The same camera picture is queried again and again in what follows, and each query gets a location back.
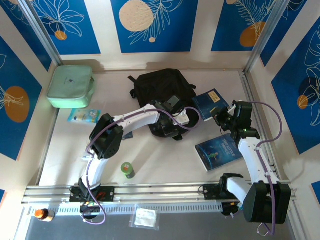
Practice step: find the blue Little Prince book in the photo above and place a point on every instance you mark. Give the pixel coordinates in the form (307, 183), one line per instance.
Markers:
(215, 152)

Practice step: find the black backpack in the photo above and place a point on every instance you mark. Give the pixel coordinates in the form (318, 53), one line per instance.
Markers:
(155, 85)

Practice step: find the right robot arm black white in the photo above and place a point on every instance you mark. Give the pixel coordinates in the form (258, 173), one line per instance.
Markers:
(252, 160)

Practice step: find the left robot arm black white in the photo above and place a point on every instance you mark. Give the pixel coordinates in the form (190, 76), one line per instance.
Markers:
(135, 120)

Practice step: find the clear bag white pad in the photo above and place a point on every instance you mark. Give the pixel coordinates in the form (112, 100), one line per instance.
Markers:
(145, 218)

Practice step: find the blue poster monstera leaf outline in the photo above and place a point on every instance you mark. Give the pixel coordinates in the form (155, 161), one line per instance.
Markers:
(287, 112)

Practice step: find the green capped small bottle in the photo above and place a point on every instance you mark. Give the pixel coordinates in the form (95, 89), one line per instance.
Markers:
(127, 170)

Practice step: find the blue cotton swab packet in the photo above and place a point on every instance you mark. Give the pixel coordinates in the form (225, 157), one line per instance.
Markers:
(83, 116)

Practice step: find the blue poster beige circle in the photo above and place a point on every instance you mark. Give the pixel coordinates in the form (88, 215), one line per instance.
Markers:
(175, 37)

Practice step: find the blue poster orange circle fern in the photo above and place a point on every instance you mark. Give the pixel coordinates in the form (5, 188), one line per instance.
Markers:
(230, 25)

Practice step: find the mint green zip pouch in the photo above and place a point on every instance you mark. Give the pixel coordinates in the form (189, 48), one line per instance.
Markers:
(70, 85)

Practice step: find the blue poster white flower outline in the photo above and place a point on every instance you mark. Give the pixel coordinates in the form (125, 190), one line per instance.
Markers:
(75, 37)

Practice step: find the brown bottle orange cap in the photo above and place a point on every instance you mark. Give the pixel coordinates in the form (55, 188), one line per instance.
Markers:
(42, 215)

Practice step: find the blue poster orange oval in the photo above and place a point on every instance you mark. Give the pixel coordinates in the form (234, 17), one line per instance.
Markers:
(15, 75)

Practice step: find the blue poster white leaf lines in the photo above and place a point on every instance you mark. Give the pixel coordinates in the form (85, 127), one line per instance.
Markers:
(22, 37)

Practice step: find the aluminium mounting rail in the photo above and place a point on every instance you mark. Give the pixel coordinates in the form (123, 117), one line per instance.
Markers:
(160, 192)

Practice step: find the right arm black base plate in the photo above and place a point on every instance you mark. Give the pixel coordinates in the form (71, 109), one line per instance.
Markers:
(210, 192)

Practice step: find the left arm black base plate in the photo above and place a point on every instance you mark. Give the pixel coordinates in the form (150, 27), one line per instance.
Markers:
(107, 193)

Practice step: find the aluminium frame post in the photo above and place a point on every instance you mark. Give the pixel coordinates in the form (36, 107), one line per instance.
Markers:
(265, 37)
(40, 30)

